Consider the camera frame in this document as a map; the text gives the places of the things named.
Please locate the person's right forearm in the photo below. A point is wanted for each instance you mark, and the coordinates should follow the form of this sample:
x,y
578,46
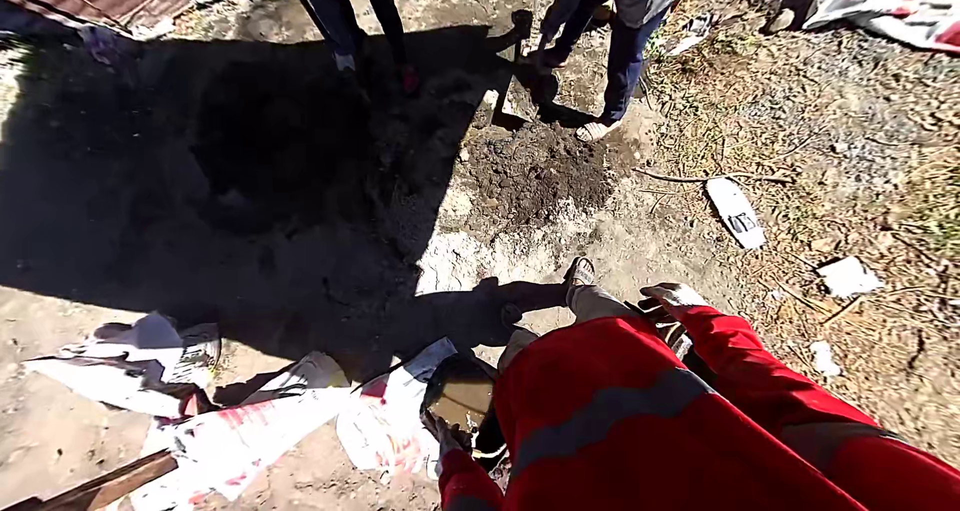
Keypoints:
x,y
757,365

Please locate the large white sack, red patches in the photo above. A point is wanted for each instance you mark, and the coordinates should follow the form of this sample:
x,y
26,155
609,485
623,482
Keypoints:
x,y
892,4

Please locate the person's right hand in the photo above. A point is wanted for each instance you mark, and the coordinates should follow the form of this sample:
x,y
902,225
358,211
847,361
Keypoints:
x,y
681,295

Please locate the person's left hand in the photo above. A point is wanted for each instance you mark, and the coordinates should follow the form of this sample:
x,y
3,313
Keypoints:
x,y
451,436

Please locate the pale flat litter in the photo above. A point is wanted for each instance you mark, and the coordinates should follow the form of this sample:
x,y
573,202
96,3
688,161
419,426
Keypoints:
x,y
690,39

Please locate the white sack with red print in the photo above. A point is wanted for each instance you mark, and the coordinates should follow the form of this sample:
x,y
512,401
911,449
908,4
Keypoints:
x,y
386,428
247,436

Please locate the person's body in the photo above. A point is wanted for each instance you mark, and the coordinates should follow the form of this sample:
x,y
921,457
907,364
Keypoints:
x,y
600,428

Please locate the person's left forearm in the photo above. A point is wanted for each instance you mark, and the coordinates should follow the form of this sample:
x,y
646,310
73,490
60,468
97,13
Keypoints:
x,y
465,482

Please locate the white square scrap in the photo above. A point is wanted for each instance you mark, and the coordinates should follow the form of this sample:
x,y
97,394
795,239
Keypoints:
x,y
847,277

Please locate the pale block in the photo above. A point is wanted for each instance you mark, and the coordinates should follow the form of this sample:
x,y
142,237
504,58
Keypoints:
x,y
490,100

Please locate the heap of dark soil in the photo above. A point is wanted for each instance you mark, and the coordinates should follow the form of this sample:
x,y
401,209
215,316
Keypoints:
x,y
536,173

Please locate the brown wooden plank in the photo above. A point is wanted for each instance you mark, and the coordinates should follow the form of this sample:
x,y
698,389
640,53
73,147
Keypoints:
x,y
112,485

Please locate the long thin brown stick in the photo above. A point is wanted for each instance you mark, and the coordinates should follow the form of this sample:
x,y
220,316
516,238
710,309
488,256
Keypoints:
x,y
679,178

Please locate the small white crumpled scrap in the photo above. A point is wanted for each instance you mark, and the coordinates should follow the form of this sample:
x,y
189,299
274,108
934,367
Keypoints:
x,y
825,359

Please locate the black bucket of muddy water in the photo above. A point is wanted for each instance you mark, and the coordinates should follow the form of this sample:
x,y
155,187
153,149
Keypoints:
x,y
461,395

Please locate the crumpled white sack, black print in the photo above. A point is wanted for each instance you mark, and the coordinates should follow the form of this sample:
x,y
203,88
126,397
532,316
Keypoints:
x,y
127,361

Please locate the person's left fingers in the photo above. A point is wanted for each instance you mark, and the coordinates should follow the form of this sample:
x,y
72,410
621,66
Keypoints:
x,y
438,425

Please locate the person's right fingers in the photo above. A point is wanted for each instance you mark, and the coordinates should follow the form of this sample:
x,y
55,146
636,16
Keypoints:
x,y
655,295

